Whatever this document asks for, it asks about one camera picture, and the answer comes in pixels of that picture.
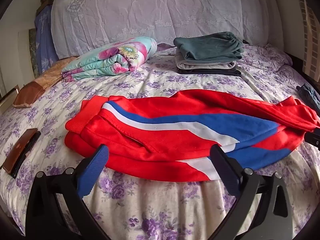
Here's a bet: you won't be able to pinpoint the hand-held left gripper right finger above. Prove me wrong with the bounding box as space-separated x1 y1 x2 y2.
210 144 293 240

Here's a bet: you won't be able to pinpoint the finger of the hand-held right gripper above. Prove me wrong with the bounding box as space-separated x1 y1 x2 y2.
304 129 320 151

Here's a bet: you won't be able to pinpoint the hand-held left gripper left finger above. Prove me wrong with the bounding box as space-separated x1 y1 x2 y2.
25 144 110 240

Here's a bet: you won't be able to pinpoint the red blue white pants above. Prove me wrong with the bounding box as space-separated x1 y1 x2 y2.
64 89 320 182

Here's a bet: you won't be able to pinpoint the dark blue grey cloth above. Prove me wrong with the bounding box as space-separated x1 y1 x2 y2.
296 83 320 117

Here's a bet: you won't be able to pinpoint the brown leather wallet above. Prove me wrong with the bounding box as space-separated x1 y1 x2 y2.
1 128 41 179

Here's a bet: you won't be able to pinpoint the folded black garment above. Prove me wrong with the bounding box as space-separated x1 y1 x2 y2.
177 66 242 76

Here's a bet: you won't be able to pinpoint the orange brown pillow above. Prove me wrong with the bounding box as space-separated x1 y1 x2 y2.
13 56 78 108

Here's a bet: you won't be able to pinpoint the purple floral bedsheet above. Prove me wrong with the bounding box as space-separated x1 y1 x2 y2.
0 44 320 240

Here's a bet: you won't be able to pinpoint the folded grey garment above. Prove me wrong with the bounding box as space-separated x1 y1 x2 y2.
175 54 237 71

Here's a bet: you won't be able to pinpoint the folded floral turquoise blanket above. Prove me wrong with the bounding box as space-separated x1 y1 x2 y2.
61 36 158 82

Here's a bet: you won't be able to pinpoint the folded teal green garment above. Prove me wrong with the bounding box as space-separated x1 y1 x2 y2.
173 32 244 62

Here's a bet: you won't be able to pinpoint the dark green patterned cushion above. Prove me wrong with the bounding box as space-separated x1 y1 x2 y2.
28 28 41 79

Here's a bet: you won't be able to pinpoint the blue patterned cloth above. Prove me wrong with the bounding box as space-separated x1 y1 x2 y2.
34 5 59 78

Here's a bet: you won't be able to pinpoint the lavender lace headboard cover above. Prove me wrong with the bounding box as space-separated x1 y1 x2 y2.
51 0 269 58

